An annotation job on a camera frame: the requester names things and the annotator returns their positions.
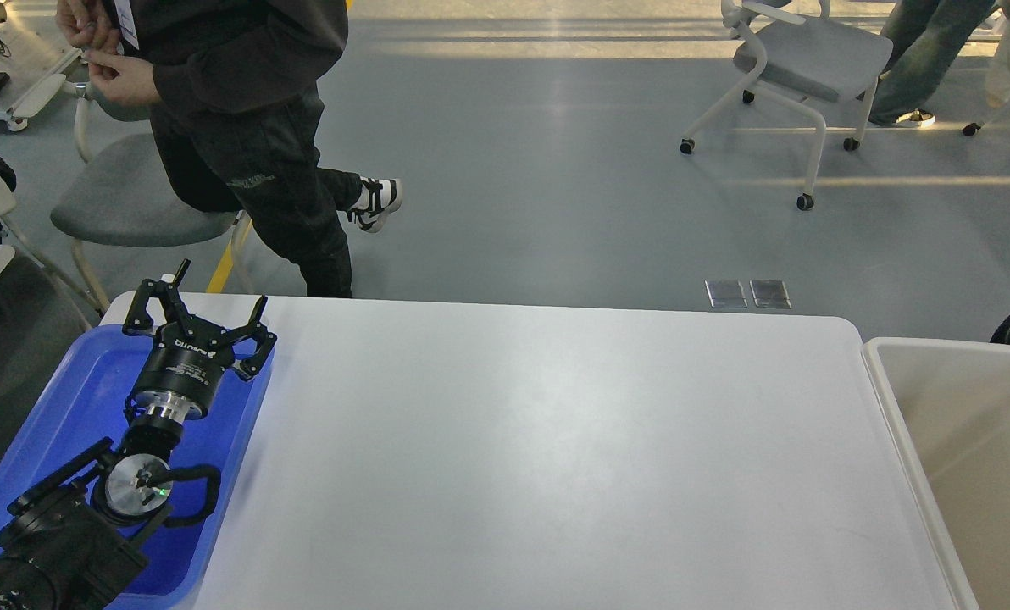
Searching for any white robot base cart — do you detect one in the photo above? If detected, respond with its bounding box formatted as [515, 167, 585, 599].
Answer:
[0, 1, 81, 131]

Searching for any metal floor plate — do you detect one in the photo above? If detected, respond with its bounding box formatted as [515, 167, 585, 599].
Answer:
[705, 280, 748, 309]
[749, 280, 792, 309]

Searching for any white plastic bin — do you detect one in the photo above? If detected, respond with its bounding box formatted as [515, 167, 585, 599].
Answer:
[863, 337, 1010, 609]

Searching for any person left hand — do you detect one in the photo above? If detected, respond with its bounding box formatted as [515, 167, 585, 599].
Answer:
[55, 0, 121, 54]

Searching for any grey chair left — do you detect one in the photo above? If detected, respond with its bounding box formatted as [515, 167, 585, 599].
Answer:
[49, 81, 254, 310]

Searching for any person in blue jeans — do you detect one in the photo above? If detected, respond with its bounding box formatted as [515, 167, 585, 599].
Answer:
[868, 1, 1010, 128]

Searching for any person right hand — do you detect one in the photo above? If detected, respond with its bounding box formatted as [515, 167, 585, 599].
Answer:
[84, 49, 163, 107]

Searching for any left metal floor plate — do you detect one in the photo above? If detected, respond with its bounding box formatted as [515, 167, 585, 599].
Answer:
[705, 280, 748, 309]

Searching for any blue plastic tray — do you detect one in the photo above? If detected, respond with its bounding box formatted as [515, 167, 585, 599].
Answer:
[0, 324, 275, 609]

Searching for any grey chair right back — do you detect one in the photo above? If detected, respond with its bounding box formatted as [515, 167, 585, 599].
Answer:
[680, 1, 892, 211]

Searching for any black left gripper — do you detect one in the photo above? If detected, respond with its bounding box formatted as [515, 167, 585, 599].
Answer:
[123, 259, 278, 422]

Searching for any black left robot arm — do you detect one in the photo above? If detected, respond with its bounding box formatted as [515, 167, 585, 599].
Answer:
[0, 265, 276, 609]

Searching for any right metal floor plate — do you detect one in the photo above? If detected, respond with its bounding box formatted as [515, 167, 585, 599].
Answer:
[749, 280, 792, 309]

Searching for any person in black clothes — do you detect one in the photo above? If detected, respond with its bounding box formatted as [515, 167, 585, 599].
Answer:
[103, 1, 402, 298]

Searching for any grey chair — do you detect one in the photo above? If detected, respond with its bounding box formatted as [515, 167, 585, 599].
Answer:
[680, 1, 892, 211]
[49, 81, 254, 310]

